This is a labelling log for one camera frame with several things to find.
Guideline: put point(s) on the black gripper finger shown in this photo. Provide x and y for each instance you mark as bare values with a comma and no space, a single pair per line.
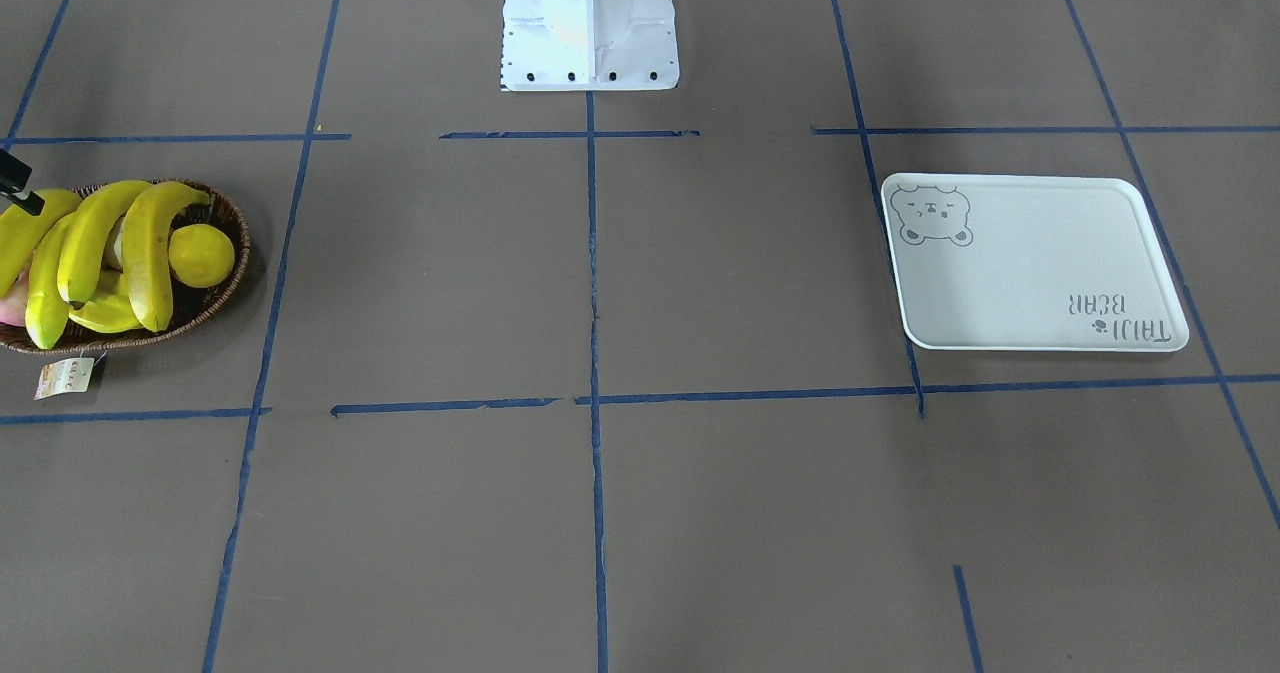
14,181

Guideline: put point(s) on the yellow banana moved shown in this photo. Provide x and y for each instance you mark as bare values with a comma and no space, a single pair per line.
145,249
21,232

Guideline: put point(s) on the basket paper tag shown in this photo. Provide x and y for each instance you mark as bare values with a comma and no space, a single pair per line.
64,376

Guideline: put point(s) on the brown wicker basket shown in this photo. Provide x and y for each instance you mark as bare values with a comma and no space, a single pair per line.
191,306

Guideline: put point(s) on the white bear plate tray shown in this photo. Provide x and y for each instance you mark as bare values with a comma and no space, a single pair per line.
1029,263

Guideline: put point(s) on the yellow banana middle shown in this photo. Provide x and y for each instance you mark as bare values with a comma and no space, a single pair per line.
80,259

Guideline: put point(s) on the yellow banana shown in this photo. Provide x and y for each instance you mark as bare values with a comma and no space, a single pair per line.
80,259
47,313

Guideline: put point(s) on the pink apple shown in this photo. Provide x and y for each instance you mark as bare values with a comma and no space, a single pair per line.
13,307

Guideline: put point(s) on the yellow starfruit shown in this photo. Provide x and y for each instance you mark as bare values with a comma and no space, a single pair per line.
109,310

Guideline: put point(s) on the yellow lemon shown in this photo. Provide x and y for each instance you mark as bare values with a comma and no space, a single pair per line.
201,256

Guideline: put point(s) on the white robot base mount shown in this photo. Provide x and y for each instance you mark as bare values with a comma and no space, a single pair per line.
589,45

